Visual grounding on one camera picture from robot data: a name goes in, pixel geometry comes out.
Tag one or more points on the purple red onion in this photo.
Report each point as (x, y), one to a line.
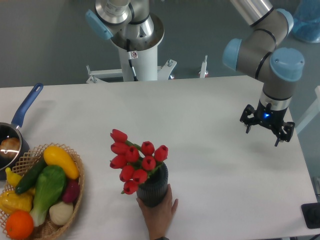
(71, 191)

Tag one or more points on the yellow squash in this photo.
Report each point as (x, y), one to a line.
(55, 155)

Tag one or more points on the white metal frame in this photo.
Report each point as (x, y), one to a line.
(310, 113)

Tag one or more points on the black device at table edge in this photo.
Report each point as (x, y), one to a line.
(311, 214)

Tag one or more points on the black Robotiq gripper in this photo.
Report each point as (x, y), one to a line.
(270, 117)

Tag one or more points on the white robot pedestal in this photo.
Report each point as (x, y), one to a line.
(137, 46)

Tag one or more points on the small yellow banana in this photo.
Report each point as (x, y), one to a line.
(12, 178)

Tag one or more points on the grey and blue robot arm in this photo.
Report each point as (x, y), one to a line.
(259, 56)

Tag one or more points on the blue handled saucepan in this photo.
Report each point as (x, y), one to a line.
(12, 130)

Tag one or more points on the orange fruit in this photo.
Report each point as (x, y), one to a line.
(19, 225)

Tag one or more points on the blue transparent bag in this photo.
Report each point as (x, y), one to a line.
(306, 18)

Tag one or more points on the yellow bell pepper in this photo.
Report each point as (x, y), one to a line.
(11, 202)

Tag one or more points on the dark green cucumber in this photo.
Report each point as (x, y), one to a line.
(30, 178)

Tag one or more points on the white garlic bulb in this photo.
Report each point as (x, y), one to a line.
(61, 212)

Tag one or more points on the dark grey ribbed vase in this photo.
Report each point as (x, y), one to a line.
(153, 191)

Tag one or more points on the bare human hand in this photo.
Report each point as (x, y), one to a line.
(158, 219)

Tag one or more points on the red tulip bouquet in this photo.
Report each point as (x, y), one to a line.
(139, 164)

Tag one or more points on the green bok choy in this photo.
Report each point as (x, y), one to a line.
(48, 189)

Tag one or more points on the brown bread roll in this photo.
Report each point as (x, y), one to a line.
(9, 148)

